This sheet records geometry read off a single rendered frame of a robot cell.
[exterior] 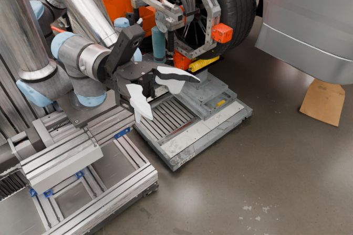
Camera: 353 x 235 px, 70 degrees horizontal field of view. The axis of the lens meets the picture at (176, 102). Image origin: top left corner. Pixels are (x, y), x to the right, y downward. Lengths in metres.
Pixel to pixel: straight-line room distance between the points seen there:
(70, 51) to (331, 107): 2.25
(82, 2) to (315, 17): 1.00
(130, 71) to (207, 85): 1.57
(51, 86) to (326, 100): 2.22
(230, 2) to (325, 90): 1.52
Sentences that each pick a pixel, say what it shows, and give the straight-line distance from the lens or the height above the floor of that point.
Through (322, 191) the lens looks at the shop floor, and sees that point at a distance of 1.97.
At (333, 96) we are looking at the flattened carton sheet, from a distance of 2.65.
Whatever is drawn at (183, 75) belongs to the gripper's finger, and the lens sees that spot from 0.51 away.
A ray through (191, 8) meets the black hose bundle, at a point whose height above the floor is 0.99.
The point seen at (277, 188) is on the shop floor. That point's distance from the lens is 1.85.
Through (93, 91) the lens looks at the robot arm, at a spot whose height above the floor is 1.12.
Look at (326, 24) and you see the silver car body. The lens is 1.33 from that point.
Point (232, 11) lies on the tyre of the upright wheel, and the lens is 1.47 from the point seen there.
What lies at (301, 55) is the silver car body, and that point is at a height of 0.83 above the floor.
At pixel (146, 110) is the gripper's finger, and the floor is 1.25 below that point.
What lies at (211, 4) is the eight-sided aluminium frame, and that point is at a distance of 1.42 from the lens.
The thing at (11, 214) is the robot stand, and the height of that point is 0.21.
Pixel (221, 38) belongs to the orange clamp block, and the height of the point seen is 0.85.
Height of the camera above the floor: 1.55
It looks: 45 degrees down
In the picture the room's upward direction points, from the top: straight up
